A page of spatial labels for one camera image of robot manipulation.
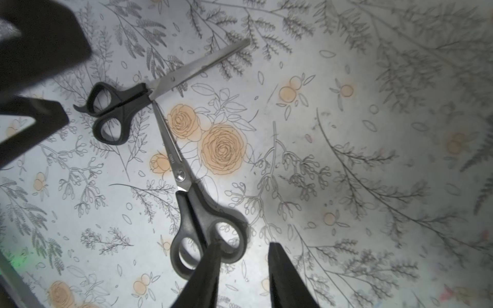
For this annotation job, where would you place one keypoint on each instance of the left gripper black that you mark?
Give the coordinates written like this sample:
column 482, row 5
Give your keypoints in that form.
column 51, row 42

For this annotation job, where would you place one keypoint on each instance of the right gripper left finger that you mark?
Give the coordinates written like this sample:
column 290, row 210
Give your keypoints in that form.
column 201, row 291

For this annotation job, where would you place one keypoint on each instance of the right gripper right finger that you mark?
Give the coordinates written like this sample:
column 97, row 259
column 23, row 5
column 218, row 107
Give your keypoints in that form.
column 286, row 287

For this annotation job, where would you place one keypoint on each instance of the small black scissors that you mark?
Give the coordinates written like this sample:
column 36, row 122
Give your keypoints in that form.
column 198, row 217

